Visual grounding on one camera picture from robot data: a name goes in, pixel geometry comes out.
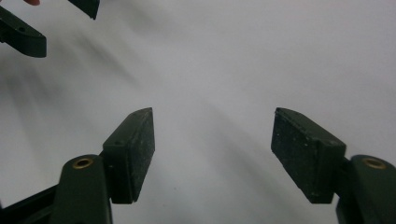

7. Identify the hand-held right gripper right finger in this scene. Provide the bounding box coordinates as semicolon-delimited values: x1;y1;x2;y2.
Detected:
270;106;347;204

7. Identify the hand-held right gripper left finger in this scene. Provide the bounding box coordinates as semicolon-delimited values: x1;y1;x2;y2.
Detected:
102;106;156;204

